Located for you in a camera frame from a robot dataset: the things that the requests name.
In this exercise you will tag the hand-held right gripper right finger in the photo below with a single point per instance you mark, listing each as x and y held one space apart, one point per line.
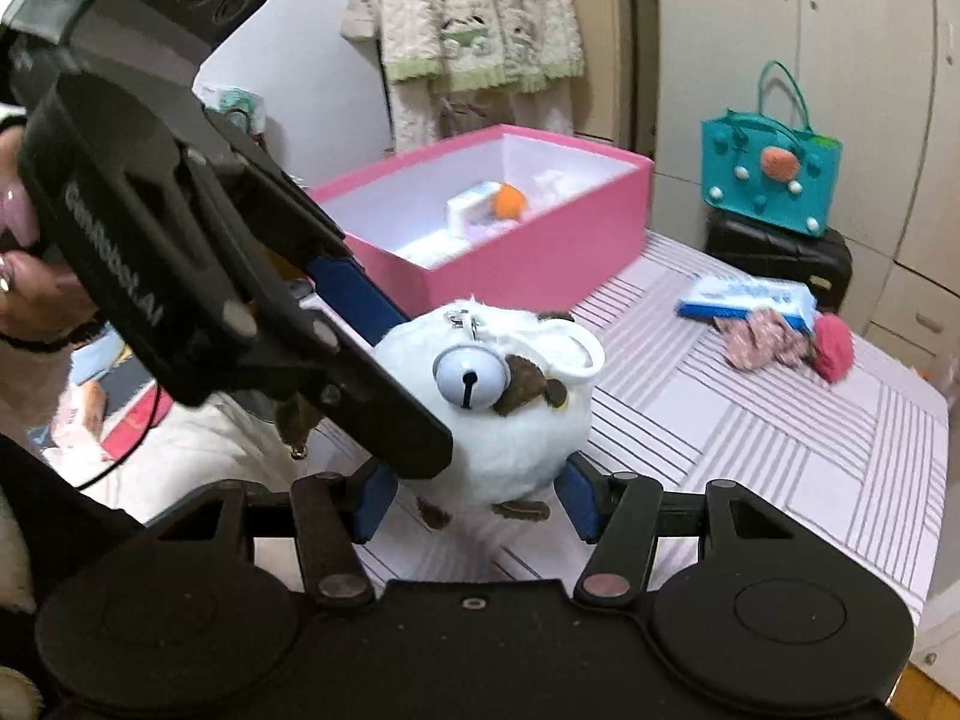
577 501

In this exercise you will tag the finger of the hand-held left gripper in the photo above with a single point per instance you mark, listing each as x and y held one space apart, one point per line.
352 292
390 420

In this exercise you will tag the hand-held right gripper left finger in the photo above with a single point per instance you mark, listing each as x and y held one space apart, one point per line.
371 501

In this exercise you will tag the white plush toy with bell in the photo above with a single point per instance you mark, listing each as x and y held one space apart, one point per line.
510 457

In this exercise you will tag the pink cardboard box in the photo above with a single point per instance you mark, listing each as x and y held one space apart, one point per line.
525 262

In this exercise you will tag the person's left forearm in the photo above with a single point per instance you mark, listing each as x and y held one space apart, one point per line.
30 390

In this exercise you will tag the orange soft ball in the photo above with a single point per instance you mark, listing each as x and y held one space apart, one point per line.
510 202

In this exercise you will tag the person's left hand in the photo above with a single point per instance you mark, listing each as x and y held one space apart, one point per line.
30 300

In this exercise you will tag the green white tissue pack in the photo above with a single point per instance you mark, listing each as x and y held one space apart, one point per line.
236 101

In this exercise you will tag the person's beige pants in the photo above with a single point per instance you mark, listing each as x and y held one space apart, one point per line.
195 450

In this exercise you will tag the pink floral cloth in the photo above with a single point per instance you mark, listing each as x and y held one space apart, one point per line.
754 341

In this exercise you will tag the beige hanging garment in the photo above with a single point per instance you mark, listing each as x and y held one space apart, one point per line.
525 112

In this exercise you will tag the blue tissue packet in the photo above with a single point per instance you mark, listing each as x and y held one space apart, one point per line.
742 296

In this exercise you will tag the white hanging cloth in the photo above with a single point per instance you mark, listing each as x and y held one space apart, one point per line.
360 7

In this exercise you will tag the pink round puff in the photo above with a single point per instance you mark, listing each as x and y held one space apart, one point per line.
832 349

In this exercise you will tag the person's black garment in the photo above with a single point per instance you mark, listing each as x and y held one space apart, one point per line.
67 517

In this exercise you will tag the black suitcase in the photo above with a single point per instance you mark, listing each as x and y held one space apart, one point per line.
780 259

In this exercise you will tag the teal felt tote bag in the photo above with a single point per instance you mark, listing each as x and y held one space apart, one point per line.
757 180

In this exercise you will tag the beige wardrobe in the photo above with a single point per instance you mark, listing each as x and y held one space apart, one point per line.
862 30

